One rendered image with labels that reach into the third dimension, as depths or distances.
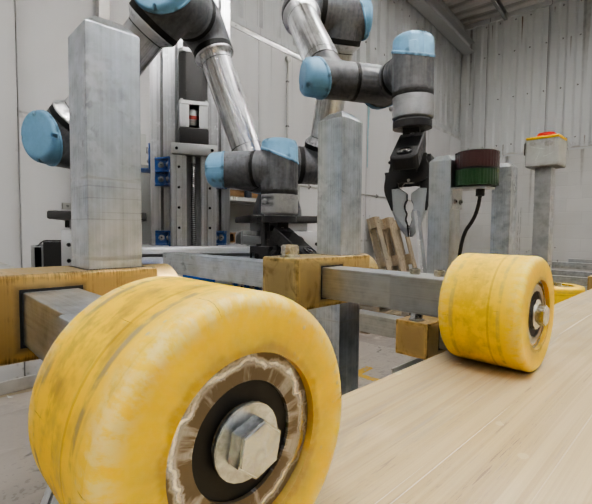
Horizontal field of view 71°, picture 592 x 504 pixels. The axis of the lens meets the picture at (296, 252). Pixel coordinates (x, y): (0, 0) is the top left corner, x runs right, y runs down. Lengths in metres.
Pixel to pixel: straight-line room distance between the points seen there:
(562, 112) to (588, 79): 0.58
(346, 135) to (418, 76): 0.38
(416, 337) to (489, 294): 0.32
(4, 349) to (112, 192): 0.11
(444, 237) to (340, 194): 0.25
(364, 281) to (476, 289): 0.11
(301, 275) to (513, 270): 0.18
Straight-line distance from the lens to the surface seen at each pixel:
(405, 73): 0.82
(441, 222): 0.66
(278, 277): 0.40
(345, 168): 0.45
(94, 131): 0.30
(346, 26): 1.23
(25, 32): 3.24
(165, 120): 1.41
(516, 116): 8.86
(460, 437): 0.23
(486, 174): 0.63
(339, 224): 0.44
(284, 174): 0.82
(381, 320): 0.68
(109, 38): 0.32
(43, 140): 1.10
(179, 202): 1.28
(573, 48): 9.01
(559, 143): 1.13
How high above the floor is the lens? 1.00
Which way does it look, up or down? 3 degrees down
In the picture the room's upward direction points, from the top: 1 degrees clockwise
